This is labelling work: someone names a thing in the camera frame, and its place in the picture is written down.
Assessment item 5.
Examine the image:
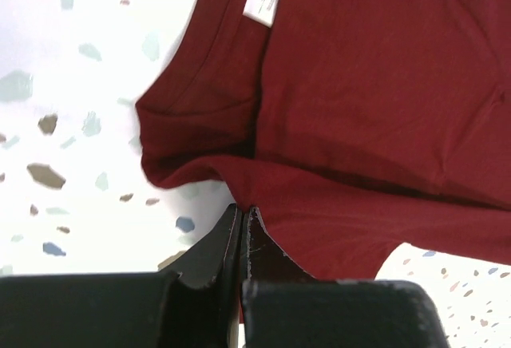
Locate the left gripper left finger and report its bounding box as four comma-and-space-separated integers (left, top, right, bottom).
1, 205, 243, 347

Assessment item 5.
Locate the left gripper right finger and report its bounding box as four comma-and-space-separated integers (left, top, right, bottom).
241, 208, 448, 348

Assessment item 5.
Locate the dark red t-shirt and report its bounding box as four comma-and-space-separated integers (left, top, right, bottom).
136, 0, 510, 279

